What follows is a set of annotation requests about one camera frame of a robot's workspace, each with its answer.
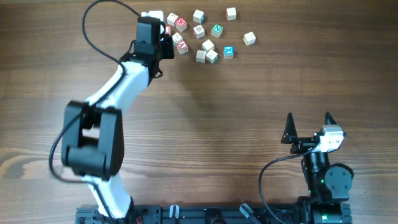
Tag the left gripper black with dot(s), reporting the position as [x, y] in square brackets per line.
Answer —
[170, 54]

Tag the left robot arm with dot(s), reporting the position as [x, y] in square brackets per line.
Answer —
[92, 136]

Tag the yellowish block far right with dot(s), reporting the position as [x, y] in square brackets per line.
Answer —
[249, 38]

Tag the plain block above A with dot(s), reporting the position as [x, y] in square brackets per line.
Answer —
[176, 38]

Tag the blue X block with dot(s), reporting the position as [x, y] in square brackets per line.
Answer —
[228, 52]

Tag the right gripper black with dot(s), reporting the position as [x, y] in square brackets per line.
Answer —
[290, 135]

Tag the plain block top right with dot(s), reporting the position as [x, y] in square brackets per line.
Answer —
[231, 13]

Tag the block with blue side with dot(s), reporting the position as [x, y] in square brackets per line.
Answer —
[198, 16]

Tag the block with green side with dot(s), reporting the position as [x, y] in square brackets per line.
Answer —
[211, 56]

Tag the plain block top left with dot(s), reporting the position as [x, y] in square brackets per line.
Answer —
[171, 19]

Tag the red M block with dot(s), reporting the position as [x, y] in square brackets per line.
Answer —
[180, 24]

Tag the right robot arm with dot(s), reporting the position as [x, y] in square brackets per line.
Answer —
[328, 184]

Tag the red A block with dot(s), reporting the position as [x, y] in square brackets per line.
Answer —
[182, 47]

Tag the block with red drawing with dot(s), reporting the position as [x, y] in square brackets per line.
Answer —
[199, 31]

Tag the green N block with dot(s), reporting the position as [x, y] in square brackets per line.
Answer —
[217, 30]

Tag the red I block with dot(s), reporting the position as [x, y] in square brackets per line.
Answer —
[167, 31]

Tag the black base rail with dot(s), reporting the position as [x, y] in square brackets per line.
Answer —
[282, 213]

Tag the plain block lower centre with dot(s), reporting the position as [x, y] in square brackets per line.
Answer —
[201, 56]

